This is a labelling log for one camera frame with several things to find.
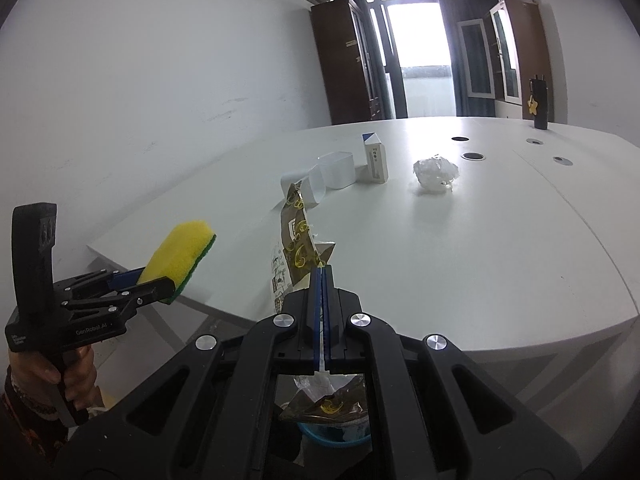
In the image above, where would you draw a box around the person's left hand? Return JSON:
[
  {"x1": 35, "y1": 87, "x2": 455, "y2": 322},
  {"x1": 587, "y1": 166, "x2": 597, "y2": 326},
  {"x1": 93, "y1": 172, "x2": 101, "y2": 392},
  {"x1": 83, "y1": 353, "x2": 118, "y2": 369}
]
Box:
[{"x1": 8, "y1": 345, "x2": 104, "y2": 414}]

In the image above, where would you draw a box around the dark curtain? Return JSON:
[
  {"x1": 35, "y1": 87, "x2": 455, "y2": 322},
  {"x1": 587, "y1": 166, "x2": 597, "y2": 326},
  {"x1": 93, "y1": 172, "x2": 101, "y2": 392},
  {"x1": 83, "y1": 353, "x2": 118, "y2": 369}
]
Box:
[{"x1": 437, "y1": 0, "x2": 501, "y2": 117}]

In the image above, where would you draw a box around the clear plastic wrap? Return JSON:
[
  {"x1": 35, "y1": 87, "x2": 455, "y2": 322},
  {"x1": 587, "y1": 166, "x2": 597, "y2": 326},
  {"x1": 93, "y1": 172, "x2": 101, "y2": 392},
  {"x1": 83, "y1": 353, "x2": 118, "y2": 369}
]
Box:
[{"x1": 412, "y1": 154, "x2": 460, "y2": 195}]

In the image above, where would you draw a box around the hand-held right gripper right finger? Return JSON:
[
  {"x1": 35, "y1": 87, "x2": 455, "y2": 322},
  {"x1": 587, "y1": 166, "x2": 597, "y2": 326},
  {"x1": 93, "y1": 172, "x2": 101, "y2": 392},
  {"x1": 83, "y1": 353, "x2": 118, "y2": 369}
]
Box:
[{"x1": 324, "y1": 266, "x2": 584, "y2": 480}]

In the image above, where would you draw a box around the black tumbler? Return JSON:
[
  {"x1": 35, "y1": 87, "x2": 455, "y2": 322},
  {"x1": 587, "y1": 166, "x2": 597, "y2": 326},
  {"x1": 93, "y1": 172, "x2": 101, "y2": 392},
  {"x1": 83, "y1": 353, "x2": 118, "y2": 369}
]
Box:
[{"x1": 529, "y1": 78, "x2": 550, "y2": 130}]

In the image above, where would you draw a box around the balcony glass door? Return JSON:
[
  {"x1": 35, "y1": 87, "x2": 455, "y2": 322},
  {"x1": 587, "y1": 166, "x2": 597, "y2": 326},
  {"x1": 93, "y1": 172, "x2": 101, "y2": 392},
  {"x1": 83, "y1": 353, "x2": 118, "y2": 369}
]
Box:
[{"x1": 369, "y1": 0, "x2": 456, "y2": 119}]

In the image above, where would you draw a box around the white plastic cup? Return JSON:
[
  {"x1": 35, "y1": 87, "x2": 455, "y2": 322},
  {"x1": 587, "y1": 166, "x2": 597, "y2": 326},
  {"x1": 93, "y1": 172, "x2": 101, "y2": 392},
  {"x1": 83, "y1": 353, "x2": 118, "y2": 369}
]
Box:
[{"x1": 280, "y1": 164, "x2": 327, "y2": 210}]

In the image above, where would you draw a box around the white and blue carton box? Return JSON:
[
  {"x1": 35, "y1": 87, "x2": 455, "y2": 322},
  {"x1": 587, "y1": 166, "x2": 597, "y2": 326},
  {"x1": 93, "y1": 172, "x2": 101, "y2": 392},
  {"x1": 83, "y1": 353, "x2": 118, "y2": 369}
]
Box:
[{"x1": 362, "y1": 133, "x2": 390, "y2": 184}]

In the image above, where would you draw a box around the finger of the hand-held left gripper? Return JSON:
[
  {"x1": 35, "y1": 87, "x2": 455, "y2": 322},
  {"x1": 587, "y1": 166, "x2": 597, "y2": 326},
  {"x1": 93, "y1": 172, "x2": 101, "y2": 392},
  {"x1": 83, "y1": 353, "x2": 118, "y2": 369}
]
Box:
[
  {"x1": 65, "y1": 268, "x2": 147, "y2": 295},
  {"x1": 61, "y1": 278, "x2": 177, "y2": 320}
]

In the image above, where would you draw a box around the white square container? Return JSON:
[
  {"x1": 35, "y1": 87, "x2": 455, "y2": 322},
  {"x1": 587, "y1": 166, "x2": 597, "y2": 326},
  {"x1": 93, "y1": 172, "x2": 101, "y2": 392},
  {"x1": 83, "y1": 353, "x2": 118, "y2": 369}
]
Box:
[{"x1": 317, "y1": 151, "x2": 357, "y2": 190}]

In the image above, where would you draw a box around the brown and gold wrapper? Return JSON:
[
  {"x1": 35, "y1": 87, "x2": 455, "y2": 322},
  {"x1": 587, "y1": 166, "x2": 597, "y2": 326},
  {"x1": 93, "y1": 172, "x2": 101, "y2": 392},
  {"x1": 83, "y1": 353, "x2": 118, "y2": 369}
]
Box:
[{"x1": 270, "y1": 182, "x2": 371, "y2": 425}]

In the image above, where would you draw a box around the blue plastic basket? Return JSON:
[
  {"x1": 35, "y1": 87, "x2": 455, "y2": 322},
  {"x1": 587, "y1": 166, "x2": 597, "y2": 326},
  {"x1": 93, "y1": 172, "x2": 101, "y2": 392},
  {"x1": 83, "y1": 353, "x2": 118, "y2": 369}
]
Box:
[{"x1": 295, "y1": 417, "x2": 374, "y2": 449}]

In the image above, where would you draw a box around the person's left forearm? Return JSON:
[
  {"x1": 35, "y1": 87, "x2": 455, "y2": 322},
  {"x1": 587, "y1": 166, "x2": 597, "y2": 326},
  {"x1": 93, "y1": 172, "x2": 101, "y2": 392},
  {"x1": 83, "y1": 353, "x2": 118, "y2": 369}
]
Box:
[{"x1": 0, "y1": 366, "x2": 77, "y2": 468}]

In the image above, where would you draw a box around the yellow sponge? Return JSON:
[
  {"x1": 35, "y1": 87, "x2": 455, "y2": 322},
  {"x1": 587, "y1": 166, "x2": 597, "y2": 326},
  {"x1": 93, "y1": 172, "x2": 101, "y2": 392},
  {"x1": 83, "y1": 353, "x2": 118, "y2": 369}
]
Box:
[{"x1": 137, "y1": 218, "x2": 218, "y2": 306}]

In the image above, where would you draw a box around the light brown glass-door cabinet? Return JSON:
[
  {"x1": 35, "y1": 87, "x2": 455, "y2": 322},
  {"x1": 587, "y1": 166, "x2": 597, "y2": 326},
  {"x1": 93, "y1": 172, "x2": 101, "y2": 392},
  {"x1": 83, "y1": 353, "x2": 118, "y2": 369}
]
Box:
[{"x1": 455, "y1": 0, "x2": 556, "y2": 121}]

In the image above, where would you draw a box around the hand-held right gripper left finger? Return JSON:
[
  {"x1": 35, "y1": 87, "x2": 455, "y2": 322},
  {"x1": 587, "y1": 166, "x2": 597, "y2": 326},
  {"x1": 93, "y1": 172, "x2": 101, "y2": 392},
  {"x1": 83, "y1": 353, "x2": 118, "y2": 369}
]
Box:
[{"x1": 52, "y1": 266, "x2": 325, "y2": 480}]

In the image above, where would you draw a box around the dark brown cabinet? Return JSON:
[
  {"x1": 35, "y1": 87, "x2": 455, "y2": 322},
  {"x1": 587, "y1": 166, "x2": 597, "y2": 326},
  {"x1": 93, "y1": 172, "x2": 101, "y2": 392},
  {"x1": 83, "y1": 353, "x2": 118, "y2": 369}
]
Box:
[{"x1": 309, "y1": 0, "x2": 386, "y2": 125}]

